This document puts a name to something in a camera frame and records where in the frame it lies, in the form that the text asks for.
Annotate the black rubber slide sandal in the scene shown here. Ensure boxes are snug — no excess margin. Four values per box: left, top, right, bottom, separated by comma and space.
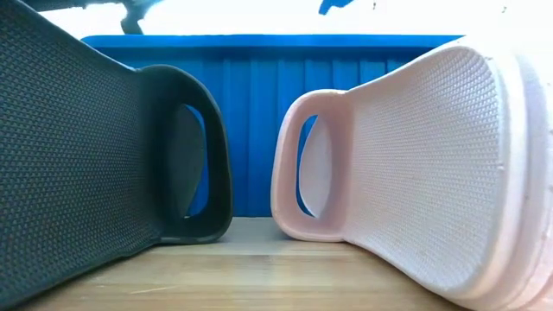
0, 0, 235, 310

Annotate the pale pink slide sandal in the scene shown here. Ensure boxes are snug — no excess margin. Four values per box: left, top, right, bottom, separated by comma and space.
270, 36, 553, 311

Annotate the blue plastic ribbed bin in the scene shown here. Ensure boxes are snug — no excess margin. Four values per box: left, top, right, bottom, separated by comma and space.
80, 34, 464, 219

